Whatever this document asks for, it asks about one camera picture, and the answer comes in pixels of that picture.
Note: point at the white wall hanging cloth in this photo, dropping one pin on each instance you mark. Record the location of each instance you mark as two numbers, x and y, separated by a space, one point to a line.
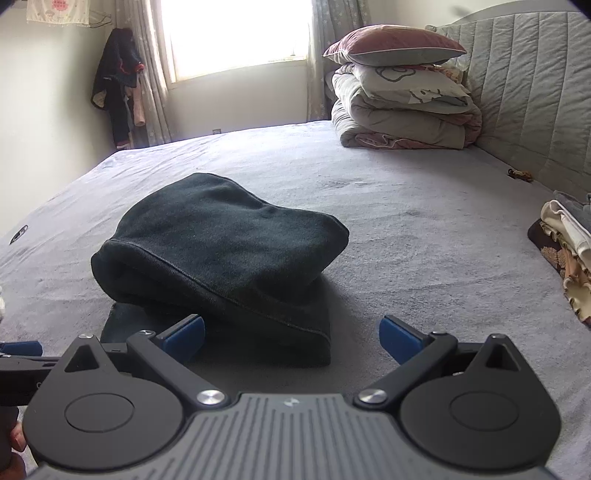
55 11

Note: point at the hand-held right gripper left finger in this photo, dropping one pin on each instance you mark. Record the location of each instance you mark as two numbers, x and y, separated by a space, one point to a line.
184 338

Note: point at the white plush toy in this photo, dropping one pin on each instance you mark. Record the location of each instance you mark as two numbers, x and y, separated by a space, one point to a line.
2 304

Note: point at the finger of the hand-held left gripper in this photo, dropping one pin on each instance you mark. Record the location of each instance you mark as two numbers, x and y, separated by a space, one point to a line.
23 348

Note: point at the bed with grey blanket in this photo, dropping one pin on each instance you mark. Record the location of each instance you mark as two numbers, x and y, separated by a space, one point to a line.
415 230

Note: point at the small black object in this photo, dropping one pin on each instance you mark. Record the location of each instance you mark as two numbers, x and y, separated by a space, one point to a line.
19 233

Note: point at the dark blue jeans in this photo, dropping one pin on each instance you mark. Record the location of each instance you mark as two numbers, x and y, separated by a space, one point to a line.
221 240

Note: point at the grey quilted headboard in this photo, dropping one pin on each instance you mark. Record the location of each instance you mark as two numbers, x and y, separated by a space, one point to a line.
531 92

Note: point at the grey folded cloth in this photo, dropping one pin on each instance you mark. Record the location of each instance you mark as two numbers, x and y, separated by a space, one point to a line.
572 203

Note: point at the dark hanging clothes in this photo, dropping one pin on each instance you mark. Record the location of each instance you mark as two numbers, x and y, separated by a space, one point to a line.
115 60

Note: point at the beige patterned cloth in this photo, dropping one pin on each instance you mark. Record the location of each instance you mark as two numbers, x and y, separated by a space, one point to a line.
452 74

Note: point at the dark floral folded cloth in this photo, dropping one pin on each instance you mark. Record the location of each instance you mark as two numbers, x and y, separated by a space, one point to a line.
551 258

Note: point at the person's left hand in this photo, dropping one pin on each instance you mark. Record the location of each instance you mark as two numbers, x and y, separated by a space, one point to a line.
19 438

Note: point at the pink hanging garment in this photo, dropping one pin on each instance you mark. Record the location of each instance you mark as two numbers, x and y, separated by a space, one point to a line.
138 108

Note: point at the window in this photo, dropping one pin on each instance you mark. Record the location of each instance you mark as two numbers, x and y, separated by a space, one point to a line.
231 32

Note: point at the folded grey pink quilt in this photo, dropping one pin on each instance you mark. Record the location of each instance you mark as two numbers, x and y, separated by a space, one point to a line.
392 127

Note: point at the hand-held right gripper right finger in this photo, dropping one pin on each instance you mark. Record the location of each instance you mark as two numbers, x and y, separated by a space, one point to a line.
398 338

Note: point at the cream folded cloth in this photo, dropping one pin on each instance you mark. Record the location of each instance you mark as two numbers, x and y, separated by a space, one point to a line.
570 230

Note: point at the maroon pillow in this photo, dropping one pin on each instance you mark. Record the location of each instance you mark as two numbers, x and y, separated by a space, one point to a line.
392 44

